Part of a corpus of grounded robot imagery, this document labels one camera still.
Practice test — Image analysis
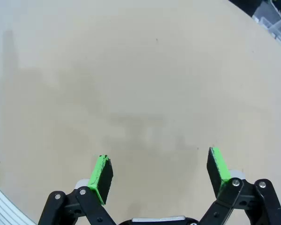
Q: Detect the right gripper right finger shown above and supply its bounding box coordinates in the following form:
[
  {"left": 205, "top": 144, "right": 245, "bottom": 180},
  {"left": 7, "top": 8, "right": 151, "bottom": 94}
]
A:
[{"left": 198, "top": 146, "right": 281, "bottom": 225}]

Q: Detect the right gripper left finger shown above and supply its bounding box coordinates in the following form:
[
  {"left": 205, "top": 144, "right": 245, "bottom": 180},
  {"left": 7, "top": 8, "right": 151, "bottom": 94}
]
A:
[{"left": 37, "top": 154, "right": 120, "bottom": 225}]

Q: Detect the white ribbed panel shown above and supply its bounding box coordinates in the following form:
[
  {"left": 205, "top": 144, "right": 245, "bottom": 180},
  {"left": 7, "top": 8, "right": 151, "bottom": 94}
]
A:
[{"left": 0, "top": 180, "right": 37, "bottom": 225}]

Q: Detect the clear plastic storage bin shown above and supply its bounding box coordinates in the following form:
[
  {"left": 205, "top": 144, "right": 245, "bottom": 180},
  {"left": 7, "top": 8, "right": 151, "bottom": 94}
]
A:
[{"left": 252, "top": 10, "right": 281, "bottom": 52}]

